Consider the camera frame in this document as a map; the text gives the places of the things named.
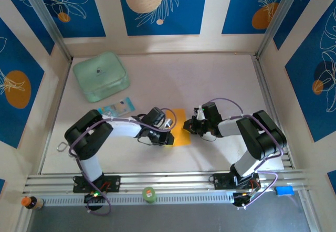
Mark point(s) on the orange paper sheet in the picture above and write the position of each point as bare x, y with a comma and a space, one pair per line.
182, 137

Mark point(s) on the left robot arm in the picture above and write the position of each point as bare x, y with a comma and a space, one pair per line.
89, 137

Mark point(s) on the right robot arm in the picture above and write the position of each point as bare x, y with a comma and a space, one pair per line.
260, 137

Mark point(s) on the light blue packet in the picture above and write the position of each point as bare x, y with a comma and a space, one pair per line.
118, 107

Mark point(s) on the green tape roll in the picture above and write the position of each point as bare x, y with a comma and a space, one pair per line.
149, 194

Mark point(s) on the mint green zip case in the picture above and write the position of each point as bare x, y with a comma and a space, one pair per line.
98, 72

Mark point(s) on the silver scissors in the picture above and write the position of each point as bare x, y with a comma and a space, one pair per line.
61, 147

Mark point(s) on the blue box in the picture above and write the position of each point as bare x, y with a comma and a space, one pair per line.
283, 190

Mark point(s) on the brown bottle orange cap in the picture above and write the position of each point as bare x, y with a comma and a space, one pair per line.
31, 202

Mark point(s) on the aluminium rail frame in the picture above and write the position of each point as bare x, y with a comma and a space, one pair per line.
162, 179

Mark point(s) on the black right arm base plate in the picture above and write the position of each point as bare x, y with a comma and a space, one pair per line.
221, 181

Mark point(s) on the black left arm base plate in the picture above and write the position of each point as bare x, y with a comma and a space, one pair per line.
114, 183

